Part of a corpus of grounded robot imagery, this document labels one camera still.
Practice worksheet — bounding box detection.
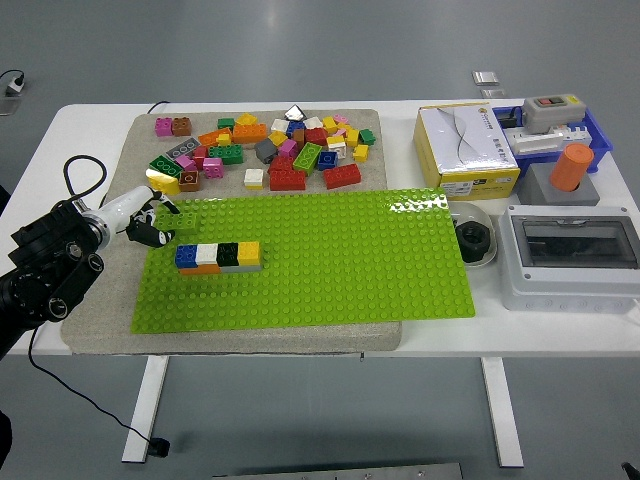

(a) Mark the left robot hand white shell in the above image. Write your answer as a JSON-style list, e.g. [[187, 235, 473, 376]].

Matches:
[[102, 185, 181, 249]]

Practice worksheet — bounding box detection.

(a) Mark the lime green long brick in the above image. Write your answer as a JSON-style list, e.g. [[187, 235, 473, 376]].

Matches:
[[153, 207, 200, 236], [292, 142, 325, 176]]

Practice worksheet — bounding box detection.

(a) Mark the green studded baseplate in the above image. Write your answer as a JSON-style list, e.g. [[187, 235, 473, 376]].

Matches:
[[129, 187, 476, 335]]

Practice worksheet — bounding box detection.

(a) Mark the grey-brown mat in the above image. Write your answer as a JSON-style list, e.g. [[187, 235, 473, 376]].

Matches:
[[59, 108, 405, 356]]

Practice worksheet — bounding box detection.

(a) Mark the yellow long brick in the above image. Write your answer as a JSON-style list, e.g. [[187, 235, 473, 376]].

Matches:
[[145, 168, 181, 197]]

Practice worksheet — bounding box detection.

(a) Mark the dark green long brick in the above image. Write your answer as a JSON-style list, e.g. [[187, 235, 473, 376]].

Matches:
[[148, 154, 184, 179]]

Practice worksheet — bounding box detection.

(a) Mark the grey flat long brick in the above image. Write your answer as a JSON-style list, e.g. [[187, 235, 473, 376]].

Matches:
[[166, 137, 205, 160]]

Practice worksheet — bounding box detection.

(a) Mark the white table leg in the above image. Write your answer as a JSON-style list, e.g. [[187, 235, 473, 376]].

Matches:
[[121, 355, 170, 464], [481, 356, 525, 469]]

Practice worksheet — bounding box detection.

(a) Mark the grey square brick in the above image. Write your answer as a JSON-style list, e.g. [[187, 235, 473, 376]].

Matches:
[[254, 138, 279, 164]]

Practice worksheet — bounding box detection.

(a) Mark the red long brick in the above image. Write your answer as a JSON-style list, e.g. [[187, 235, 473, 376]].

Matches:
[[322, 163, 363, 190], [269, 169, 307, 192]]

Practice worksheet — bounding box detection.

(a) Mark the white floor socket with plug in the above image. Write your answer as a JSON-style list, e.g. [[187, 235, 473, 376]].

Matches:
[[0, 69, 26, 96]]

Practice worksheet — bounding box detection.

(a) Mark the large black nut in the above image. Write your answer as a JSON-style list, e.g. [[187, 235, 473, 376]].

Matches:
[[458, 223, 494, 262]]

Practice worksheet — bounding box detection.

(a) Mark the grey metal plate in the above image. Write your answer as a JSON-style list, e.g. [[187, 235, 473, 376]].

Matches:
[[212, 462, 464, 480]]

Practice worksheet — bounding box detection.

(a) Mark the grey square block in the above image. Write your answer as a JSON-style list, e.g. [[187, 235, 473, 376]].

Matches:
[[517, 163, 601, 207]]

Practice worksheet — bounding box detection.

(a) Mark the white bowl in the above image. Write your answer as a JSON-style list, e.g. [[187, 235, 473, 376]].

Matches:
[[449, 202, 499, 266]]

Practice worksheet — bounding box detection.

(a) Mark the orange cylinder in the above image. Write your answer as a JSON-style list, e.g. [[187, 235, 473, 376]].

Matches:
[[549, 142, 595, 192]]

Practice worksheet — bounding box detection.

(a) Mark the blue plastic bin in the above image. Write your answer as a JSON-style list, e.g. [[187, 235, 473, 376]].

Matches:
[[492, 104, 614, 175]]

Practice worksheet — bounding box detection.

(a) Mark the white and yellow cardboard box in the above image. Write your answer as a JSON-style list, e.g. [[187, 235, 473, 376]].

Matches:
[[413, 102, 522, 201]]

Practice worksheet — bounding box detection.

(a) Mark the white terminal block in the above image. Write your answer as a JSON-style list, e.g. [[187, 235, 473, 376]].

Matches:
[[507, 124, 593, 156]]

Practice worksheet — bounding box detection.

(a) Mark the grey enclosure with clear lid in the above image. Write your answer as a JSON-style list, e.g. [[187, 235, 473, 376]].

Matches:
[[498, 204, 640, 314]]

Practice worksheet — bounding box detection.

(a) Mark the thin black cable with plug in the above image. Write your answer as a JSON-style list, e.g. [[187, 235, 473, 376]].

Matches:
[[27, 327, 171, 457]]

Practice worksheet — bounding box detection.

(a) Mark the grey switch box red button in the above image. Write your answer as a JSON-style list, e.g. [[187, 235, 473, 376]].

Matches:
[[522, 94, 588, 135]]

